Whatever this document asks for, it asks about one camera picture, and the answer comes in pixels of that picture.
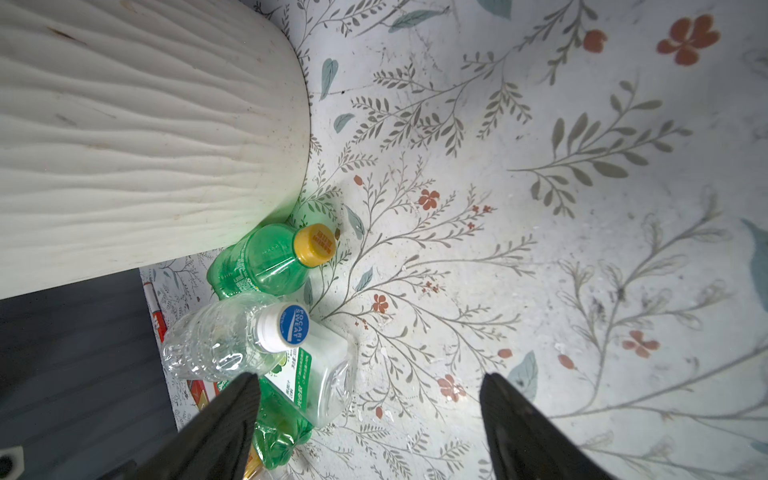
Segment clear bottle blue white cap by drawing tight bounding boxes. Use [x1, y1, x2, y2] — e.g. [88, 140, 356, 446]
[161, 291, 311, 382]

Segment green bottle yellow cap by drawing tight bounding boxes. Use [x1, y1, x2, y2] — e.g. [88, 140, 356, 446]
[207, 223, 336, 299]

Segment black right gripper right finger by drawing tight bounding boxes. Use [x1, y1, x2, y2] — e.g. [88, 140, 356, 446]
[479, 373, 611, 480]

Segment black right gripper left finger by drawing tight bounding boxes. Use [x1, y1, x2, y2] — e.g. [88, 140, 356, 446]
[101, 373, 261, 479]

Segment green crushed bottle white label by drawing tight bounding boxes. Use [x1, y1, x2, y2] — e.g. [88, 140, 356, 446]
[253, 322, 357, 470]

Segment white ribbed trash bin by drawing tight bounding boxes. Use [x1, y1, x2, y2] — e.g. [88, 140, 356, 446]
[1, 1, 310, 298]

